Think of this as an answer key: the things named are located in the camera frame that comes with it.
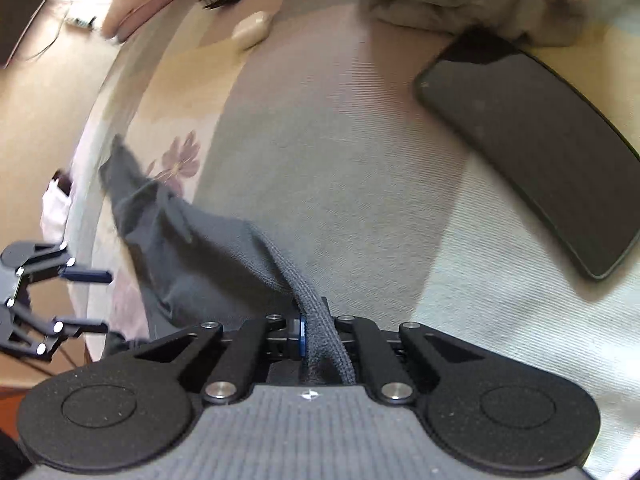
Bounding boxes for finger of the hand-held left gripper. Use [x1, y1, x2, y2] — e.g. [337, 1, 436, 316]
[0, 241, 113, 287]
[9, 304, 109, 362]

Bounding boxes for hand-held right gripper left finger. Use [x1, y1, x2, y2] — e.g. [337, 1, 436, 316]
[134, 314, 307, 405]

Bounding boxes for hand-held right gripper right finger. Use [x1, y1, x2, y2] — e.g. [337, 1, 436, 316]
[336, 314, 486, 405]

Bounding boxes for dark grey pants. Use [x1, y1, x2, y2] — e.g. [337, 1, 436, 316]
[99, 134, 358, 386]

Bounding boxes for white cloth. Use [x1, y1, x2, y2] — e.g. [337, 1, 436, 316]
[40, 180, 76, 247]

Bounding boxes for bed with patchwork sheet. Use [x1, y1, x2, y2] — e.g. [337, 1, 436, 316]
[65, 0, 640, 480]

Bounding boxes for black smartphone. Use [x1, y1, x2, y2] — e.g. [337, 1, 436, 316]
[414, 27, 640, 281]

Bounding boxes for folded floral quilt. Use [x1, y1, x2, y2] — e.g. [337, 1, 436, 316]
[102, 0, 236, 43]

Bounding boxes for white earbuds case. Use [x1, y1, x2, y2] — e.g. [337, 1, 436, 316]
[231, 11, 273, 51]

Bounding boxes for wall television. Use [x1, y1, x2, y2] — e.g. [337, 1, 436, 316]
[0, 0, 68, 68]

